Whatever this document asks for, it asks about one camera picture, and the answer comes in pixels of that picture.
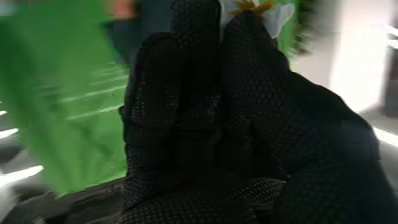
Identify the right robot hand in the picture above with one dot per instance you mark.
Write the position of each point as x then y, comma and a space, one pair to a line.
237, 140

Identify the white flower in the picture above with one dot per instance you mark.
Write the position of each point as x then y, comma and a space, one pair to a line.
280, 17

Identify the person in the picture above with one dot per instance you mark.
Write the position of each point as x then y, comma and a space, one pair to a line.
149, 20

